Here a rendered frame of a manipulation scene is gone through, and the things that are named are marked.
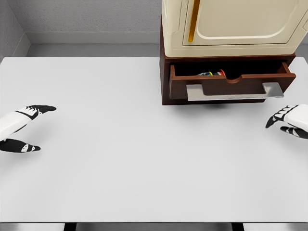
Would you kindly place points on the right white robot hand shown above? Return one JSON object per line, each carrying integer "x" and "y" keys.
{"x": 296, "y": 116}

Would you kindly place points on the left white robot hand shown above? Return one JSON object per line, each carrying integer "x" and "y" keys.
{"x": 14, "y": 122}

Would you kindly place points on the brown wooden cabinet base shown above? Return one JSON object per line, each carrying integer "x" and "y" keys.
{"x": 165, "y": 79}

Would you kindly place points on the colourful switch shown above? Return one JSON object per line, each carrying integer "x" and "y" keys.
{"x": 211, "y": 73}

